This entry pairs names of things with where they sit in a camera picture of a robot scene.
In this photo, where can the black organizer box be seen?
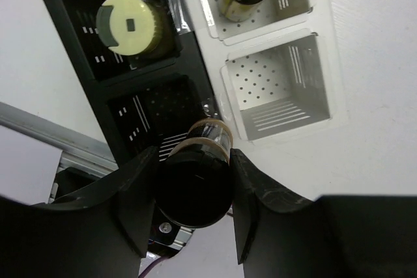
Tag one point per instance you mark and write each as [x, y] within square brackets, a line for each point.
[137, 101]

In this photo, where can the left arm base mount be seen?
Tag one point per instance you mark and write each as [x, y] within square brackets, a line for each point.
[130, 190]

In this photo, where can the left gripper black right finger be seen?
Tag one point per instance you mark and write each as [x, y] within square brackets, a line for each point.
[280, 233]

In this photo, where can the black cap spice jar front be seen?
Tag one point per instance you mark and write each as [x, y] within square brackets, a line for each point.
[194, 185]

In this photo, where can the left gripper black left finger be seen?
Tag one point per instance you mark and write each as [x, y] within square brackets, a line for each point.
[64, 240]

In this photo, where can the white bottle yellow lid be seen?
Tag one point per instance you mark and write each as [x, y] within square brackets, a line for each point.
[135, 28]

